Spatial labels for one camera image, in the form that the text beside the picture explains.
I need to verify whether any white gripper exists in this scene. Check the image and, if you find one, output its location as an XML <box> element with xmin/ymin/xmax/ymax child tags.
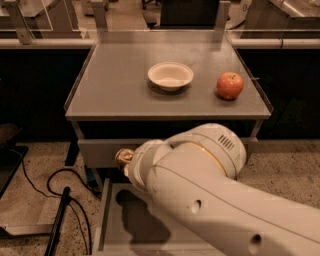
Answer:
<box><xmin>123</xmin><ymin>140</ymin><xmax>172</xmax><ymax>192</ymax></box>

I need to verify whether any crushed orange soda can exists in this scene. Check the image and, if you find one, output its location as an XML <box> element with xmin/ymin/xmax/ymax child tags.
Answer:
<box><xmin>115</xmin><ymin>148</ymin><xmax>134</xmax><ymax>166</ymax></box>

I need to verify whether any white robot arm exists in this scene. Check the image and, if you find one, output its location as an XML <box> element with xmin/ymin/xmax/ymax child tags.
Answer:
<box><xmin>126</xmin><ymin>124</ymin><xmax>320</xmax><ymax>256</ymax></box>

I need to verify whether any closed top drawer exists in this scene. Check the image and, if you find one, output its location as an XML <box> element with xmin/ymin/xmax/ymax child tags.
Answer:
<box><xmin>78</xmin><ymin>135</ymin><xmax>256</xmax><ymax>168</ymax></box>

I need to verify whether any open middle drawer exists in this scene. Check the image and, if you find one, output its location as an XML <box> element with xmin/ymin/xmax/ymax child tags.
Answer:
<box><xmin>91</xmin><ymin>175</ymin><xmax>221</xmax><ymax>256</ymax></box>

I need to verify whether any grey drawer cabinet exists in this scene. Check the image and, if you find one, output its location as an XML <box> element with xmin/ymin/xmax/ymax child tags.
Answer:
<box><xmin>63</xmin><ymin>29</ymin><xmax>274</xmax><ymax>256</ymax></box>

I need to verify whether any black bar on floor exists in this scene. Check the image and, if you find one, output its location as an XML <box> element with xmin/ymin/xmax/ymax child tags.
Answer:
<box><xmin>45</xmin><ymin>187</ymin><xmax>70</xmax><ymax>256</ymax></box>

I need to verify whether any white paper bowl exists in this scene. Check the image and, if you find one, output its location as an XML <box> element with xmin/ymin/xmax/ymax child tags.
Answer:
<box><xmin>148</xmin><ymin>62</ymin><xmax>194</xmax><ymax>91</ymax></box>

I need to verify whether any black monitor at left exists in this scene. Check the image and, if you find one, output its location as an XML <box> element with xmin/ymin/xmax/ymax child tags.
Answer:
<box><xmin>0</xmin><ymin>123</ymin><xmax>28</xmax><ymax>198</ymax></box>

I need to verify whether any red apple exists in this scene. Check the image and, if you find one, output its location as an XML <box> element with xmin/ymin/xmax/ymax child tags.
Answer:
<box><xmin>216</xmin><ymin>72</ymin><xmax>244</xmax><ymax>100</ymax></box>

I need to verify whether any black cable left floor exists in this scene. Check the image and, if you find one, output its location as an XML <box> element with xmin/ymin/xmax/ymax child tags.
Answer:
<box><xmin>20</xmin><ymin>159</ymin><xmax>102</xmax><ymax>256</ymax></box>

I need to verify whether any white horizontal rail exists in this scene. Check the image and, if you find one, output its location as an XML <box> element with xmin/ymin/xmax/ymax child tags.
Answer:
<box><xmin>0</xmin><ymin>38</ymin><xmax>320</xmax><ymax>49</ymax></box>

